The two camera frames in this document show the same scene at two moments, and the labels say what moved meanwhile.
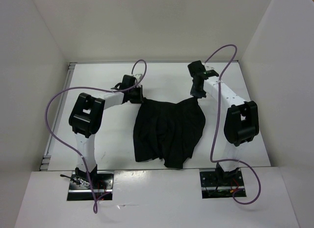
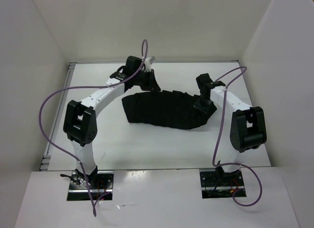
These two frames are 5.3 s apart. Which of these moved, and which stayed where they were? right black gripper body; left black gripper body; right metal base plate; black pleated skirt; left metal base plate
Moved: black pleated skirt; left black gripper body; right black gripper body
Stayed: right metal base plate; left metal base plate
